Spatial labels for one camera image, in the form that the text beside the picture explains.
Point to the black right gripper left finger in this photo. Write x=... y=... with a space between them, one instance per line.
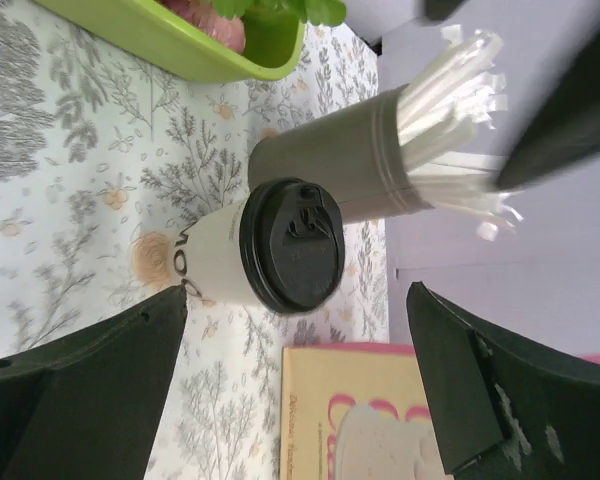
x=88 y=405

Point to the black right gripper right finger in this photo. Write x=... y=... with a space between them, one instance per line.
x=503 y=406

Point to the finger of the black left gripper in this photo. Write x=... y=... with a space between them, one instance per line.
x=565 y=130

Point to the kraft paper cakes bag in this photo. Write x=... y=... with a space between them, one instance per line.
x=357 y=411

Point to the white paper coffee cup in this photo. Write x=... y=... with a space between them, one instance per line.
x=206 y=258

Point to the black plastic cup lid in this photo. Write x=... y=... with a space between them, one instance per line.
x=291 y=241

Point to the grey straw holder cup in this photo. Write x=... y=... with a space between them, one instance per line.
x=353 y=153

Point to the floral patterned table mat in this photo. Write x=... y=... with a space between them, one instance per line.
x=103 y=157

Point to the green plastic tray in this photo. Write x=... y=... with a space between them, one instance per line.
x=149 y=31

